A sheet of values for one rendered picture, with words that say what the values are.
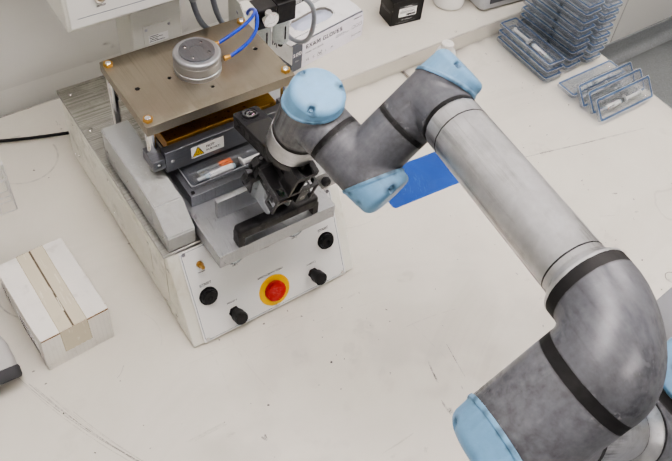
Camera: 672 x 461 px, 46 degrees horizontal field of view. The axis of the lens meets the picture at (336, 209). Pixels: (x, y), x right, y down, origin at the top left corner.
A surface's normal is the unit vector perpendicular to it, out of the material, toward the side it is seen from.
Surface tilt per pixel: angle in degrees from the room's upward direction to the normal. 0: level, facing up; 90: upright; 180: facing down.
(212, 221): 0
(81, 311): 2
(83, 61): 90
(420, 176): 0
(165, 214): 41
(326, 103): 20
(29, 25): 90
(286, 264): 65
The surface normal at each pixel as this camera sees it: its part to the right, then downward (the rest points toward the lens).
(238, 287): 0.54, 0.32
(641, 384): 0.32, 0.11
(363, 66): 0.08, -0.65
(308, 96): 0.27, -0.39
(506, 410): -0.63, -0.38
